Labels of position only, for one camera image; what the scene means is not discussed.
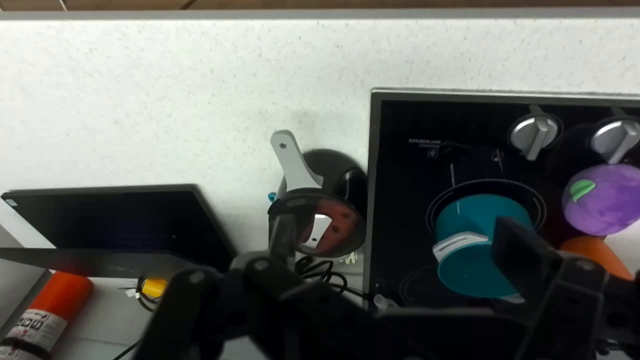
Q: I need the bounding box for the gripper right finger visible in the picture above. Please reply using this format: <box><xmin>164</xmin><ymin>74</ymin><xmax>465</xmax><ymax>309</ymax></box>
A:
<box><xmin>491</xmin><ymin>216</ymin><xmax>640</xmax><ymax>360</ymax></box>

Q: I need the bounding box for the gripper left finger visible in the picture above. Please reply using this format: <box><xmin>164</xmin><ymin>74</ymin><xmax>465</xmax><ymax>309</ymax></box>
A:
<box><xmin>132</xmin><ymin>199</ymin><xmax>383</xmax><ymax>360</ymax></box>

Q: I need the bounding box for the orange carrot plush toy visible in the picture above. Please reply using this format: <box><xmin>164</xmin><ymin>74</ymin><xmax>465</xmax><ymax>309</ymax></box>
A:
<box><xmin>559</xmin><ymin>235</ymin><xmax>635</xmax><ymax>282</ymax></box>

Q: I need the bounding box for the purple eggplant plush toy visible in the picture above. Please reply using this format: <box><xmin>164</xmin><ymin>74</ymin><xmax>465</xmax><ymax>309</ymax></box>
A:
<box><xmin>561</xmin><ymin>163</ymin><xmax>640</xmax><ymax>237</ymax></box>

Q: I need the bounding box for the watermelon plush toy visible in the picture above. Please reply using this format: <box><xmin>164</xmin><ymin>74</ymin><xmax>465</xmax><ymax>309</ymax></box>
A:
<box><xmin>299</xmin><ymin>199</ymin><xmax>364</xmax><ymax>254</ymax></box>

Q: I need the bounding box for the small yellow object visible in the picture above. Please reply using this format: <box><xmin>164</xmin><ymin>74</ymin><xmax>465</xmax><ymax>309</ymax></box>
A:
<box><xmin>140</xmin><ymin>277</ymin><xmax>169</xmax><ymax>301</ymax></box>

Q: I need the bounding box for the black flat panel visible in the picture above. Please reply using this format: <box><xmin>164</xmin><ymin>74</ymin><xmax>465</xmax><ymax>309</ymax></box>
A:
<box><xmin>0</xmin><ymin>184</ymin><xmax>238</xmax><ymax>279</ymax></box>

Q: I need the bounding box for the black glass cooktop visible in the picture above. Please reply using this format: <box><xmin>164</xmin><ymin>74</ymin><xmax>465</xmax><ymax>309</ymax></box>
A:
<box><xmin>364</xmin><ymin>87</ymin><xmax>640</xmax><ymax>312</ymax></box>

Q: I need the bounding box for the silver stove knob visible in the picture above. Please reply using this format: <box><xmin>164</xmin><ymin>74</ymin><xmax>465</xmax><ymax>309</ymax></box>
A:
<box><xmin>589</xmin><ymin>111</ymin><xmax>640</xmax><ymax>165</ymax></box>
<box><xmin>508</xmin><ymin>106</ymin><xmax>562</xmax><ymax>162</ymax></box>

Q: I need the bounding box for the round cooktop burner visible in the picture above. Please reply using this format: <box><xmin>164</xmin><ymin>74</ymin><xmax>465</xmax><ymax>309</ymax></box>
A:
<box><xmin>425</xmin><ymin>178</ymin><xmax>549</xmax><ymax>241</ymax></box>

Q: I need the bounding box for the orange spray can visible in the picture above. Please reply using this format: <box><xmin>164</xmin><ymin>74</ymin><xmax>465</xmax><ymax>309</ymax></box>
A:
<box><xmin>0</xmin><ymin>271</ymin><xmax>95</xmax><ymax>360</ymax></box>

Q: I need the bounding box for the black cable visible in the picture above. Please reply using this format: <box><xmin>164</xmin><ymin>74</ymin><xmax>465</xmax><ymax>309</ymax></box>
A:
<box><xmin>294</xmin><ymin>254</ymin><xmax>368</xmax><ymax>301</ymax></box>

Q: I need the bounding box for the teal pot with white handle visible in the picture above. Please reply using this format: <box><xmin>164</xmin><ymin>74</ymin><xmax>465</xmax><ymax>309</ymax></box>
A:
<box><xmin>431</xmin><ymin>194</ymin><xmax>535</xmax><ymax>301</ymax></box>

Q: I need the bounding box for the black pot with silver handle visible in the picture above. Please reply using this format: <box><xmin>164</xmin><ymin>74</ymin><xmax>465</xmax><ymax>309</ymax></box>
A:
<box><xmin>267</xmin><ymin>129</ymin><xmax>369</xmax><ymax>261</ymax></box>

